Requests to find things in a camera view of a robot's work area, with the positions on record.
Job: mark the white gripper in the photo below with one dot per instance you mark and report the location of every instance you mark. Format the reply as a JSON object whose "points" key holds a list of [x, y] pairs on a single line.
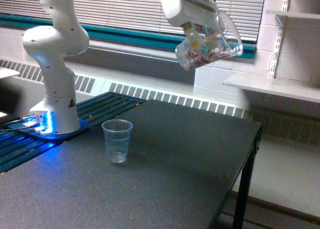
{"points": [[179, 12]]}

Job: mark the clear cup with candies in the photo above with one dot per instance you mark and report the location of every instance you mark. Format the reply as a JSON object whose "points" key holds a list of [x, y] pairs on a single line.
{"points": [[204, 44]]}

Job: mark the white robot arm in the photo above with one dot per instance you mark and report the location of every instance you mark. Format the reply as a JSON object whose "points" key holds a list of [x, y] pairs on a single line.
{"points": [[57, 113]]}

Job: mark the white window blinds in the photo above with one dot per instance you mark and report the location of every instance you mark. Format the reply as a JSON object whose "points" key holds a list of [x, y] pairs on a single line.
{"points": [[142, 15]]}

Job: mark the white radiator vent cover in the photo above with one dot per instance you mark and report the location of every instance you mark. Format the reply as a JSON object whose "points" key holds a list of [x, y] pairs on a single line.
{"points": [[93, 86]]}

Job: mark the empty clear plastic cup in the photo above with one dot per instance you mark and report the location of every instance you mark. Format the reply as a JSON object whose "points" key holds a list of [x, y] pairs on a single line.
{"points": [[117, 133]]}

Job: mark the black table leg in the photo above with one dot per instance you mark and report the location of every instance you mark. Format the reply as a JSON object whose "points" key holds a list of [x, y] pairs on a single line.
{"points": [[245, 182]]}

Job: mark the white board at left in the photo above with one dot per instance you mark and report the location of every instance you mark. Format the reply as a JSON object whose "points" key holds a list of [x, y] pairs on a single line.
{"points": [[7, 73]]}

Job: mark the white shelf bracket rail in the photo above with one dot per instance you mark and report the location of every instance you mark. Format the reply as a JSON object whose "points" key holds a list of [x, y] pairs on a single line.
{"points": [[281, 19]]}

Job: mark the upper white wall shelf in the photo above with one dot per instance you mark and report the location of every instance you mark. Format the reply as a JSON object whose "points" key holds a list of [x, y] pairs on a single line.
{"points": [[299, 15]]}

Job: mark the white wall shelf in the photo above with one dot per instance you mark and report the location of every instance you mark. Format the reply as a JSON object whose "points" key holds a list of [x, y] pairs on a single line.
{"points": [[279, 87], [299, 15]]}

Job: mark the lower white wall shelf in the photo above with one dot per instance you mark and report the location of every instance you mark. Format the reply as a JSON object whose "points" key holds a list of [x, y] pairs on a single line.
{"points": [[279, 87]]}

